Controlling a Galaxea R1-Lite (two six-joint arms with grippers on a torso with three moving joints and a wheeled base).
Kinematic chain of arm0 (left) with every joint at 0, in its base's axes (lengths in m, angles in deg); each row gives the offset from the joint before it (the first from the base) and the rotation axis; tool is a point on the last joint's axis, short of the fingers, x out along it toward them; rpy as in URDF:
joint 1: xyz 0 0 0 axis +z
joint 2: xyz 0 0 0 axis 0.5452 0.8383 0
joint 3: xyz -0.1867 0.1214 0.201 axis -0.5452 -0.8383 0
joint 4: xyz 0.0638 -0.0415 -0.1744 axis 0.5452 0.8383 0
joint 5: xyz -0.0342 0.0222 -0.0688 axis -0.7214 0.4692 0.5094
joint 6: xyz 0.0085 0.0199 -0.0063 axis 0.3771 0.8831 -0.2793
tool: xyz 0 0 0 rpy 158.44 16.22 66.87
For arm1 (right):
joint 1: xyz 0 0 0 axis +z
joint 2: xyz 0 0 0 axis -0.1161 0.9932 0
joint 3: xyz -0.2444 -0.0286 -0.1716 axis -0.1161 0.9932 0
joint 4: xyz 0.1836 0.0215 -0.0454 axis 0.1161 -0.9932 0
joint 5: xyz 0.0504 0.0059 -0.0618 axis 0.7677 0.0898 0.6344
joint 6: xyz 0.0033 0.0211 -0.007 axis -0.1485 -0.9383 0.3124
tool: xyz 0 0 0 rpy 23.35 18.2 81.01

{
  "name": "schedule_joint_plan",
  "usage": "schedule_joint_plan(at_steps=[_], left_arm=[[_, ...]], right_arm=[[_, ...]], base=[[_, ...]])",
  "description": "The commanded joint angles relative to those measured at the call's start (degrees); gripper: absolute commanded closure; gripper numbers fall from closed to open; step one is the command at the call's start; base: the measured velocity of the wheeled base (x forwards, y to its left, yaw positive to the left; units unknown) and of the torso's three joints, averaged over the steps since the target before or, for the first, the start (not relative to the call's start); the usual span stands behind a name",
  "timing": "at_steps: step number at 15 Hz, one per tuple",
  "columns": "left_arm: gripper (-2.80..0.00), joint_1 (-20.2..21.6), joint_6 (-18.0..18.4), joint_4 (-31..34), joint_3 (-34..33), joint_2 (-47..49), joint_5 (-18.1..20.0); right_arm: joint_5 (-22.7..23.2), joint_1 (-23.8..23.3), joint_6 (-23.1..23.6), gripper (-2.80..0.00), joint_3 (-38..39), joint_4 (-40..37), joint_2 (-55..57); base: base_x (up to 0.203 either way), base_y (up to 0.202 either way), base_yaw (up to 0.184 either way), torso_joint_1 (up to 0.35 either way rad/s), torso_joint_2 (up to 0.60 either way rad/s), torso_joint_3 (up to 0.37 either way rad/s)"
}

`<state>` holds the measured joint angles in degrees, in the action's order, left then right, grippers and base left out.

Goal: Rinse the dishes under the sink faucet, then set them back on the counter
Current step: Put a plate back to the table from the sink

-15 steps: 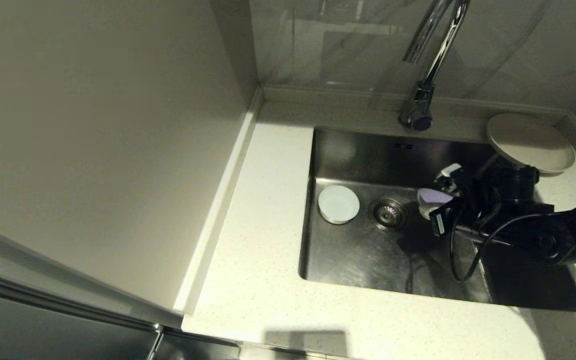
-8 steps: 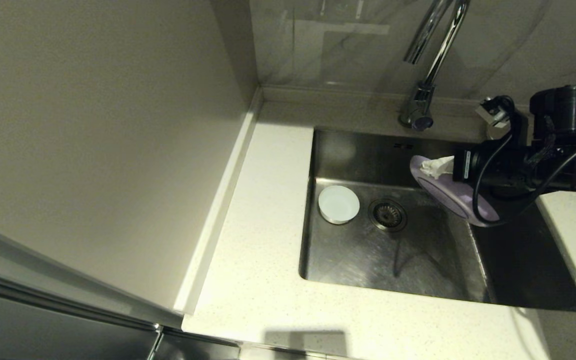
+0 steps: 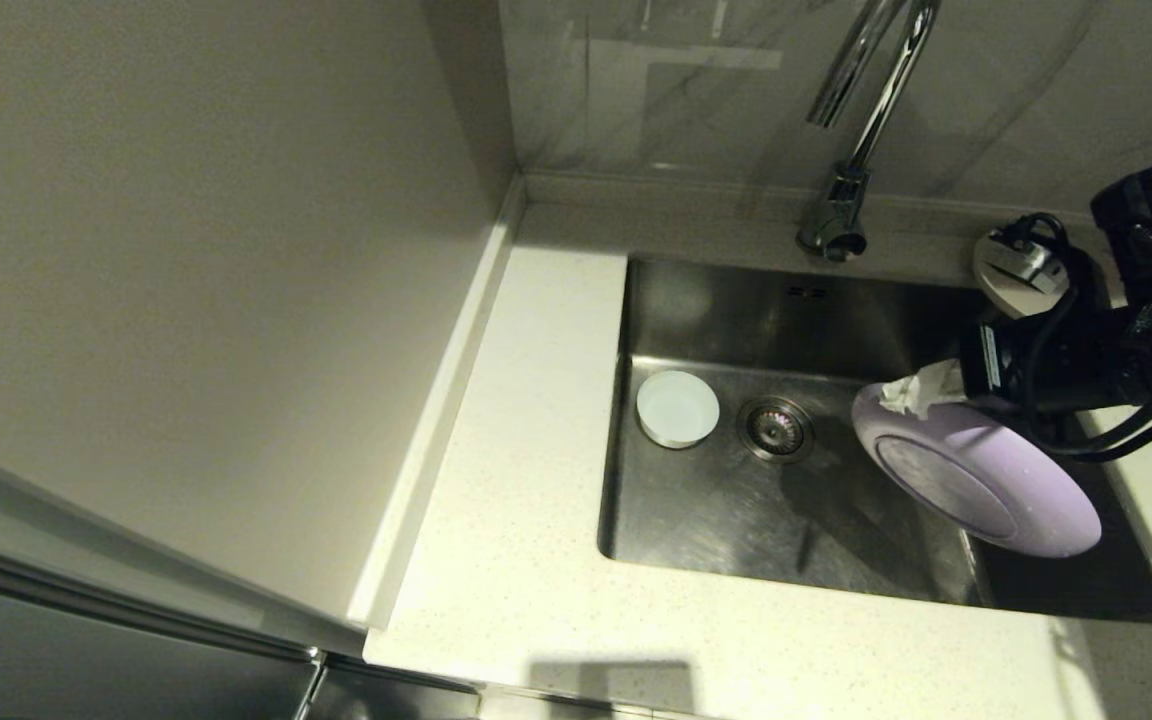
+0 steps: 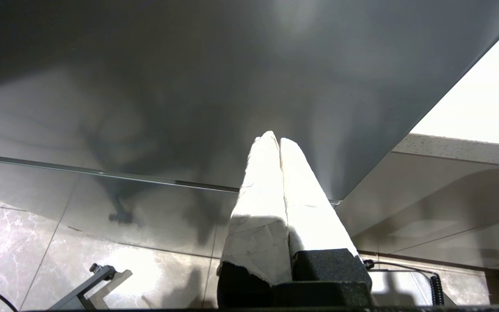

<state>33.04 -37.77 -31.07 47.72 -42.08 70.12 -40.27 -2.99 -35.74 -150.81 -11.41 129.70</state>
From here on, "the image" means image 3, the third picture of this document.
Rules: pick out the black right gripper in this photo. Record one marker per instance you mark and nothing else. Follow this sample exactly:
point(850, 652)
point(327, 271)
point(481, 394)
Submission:
point(1136, 340)

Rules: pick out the beige plastic plate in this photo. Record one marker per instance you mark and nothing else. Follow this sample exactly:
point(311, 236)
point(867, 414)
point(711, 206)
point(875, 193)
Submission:
point(1008, 302)

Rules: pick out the purple plastic plate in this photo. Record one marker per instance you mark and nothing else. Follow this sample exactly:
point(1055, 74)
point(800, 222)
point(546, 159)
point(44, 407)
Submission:
point(986, 480)

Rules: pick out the chrome kitchen faucet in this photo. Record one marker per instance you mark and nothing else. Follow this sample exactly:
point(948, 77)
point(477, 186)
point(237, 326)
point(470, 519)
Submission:
point(836, 215)

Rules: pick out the small white bowl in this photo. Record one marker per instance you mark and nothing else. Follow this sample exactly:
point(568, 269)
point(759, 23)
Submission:
point(678, 408)

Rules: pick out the metal sink drain strainer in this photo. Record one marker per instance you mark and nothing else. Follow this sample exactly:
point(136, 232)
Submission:
point(774, 428)

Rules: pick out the stainless steel sink basin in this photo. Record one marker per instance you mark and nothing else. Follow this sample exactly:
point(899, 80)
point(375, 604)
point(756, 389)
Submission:
point(716, 520)

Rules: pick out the white edge trim strip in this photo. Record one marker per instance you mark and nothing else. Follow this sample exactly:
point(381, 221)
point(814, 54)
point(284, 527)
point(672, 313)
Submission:
point(436, 420)

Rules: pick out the tall beige cabinet side panel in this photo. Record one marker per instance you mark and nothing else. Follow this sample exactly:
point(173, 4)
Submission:
point(186, 300)

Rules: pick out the metal door trim strip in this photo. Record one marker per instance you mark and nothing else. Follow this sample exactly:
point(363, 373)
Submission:
point(136, 607)

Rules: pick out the grey glossy cabinet door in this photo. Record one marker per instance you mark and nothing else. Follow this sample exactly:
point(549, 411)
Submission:
point(86, 670)

